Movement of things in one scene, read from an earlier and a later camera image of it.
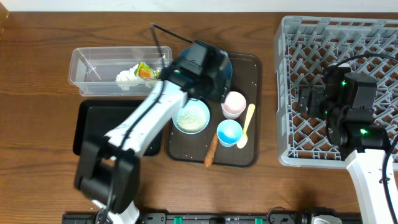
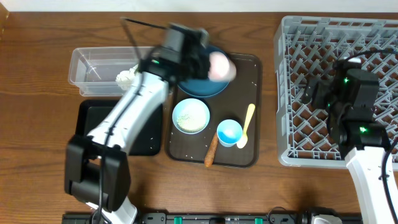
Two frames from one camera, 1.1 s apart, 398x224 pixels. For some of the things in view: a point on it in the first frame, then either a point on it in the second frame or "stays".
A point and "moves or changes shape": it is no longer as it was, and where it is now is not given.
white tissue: (127, 78) stays
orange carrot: (209, 158) stays
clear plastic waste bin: (117, 71) stays
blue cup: (229, 132) stays
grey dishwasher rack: (305, 46) stays
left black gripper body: (213, 86) → (194, 64)
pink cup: (234, 105) moves or changes shape
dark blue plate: (227, 71) moves or changes shape
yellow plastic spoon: (242, 142) stays
